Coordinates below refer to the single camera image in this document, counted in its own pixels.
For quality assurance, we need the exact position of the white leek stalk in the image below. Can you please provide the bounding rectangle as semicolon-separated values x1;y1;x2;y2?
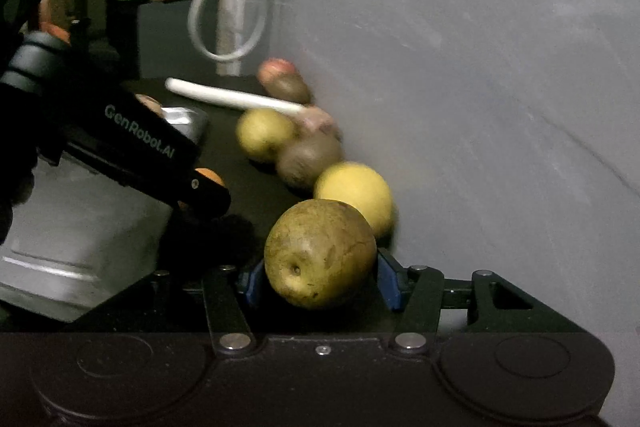
165;77;306;116

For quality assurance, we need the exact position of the brown kiwi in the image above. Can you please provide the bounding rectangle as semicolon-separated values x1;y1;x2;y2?
276;132;344;187
265;74;312;105

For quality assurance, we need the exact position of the green-brown pear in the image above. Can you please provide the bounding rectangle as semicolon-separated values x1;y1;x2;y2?
264;199;376;308

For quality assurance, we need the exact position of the green pear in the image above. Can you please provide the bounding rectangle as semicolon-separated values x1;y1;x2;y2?
235;108;297;161

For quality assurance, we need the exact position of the brown kiwi by apple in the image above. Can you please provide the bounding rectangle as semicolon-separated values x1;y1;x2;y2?
265;74;312;105

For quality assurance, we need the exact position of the metal baking tray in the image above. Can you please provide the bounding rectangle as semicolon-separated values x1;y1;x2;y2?
0;106;211;324

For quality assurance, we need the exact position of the yellow lemon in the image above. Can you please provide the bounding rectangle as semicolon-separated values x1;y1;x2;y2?
314;161;395;237

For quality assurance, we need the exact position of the red apple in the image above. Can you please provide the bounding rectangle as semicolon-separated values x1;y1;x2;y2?
256;57;299;88

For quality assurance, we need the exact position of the dark grey cabinet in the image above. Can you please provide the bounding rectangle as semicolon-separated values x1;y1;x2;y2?
138;0;216;81

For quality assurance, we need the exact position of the small orange tangerine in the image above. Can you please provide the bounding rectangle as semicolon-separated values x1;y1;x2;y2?
196;167;224;186

